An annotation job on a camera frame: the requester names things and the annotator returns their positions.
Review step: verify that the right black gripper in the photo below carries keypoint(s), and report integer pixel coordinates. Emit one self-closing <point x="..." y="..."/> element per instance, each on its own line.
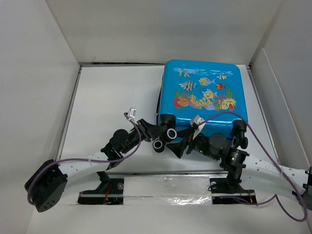
<point x="178" y="148"/>

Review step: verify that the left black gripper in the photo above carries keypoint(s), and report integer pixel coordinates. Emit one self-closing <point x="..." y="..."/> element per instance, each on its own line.
<point x="150" y="132"/>

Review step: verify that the blue hard-shell suitcase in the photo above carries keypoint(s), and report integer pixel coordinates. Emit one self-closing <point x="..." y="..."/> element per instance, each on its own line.
<point x="214" y="91"/>

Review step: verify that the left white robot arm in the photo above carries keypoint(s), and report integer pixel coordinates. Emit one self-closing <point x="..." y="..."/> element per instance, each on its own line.
<point x="46" y="186"/>

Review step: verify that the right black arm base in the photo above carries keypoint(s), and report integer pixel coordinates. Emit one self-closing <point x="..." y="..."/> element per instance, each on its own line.
<point x="225" y="192"/>

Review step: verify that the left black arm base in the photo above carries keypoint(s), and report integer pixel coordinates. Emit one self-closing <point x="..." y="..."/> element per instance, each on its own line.
<point x="108" y="192"/>

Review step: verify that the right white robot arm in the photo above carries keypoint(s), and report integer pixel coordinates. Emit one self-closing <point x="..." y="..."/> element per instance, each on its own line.
<point x="247" y="172"/>

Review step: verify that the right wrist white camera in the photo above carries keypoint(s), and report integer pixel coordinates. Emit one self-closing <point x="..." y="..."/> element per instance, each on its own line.
<point x="197" y="123"/>

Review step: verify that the wrist white camera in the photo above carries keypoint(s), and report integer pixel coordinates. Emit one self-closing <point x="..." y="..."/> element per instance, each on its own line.
<point x="197" y="123"/>
<point x="130" y="115"/>

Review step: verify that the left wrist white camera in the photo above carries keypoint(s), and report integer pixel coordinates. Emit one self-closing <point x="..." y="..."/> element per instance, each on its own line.
<point x="130" y="115"/>

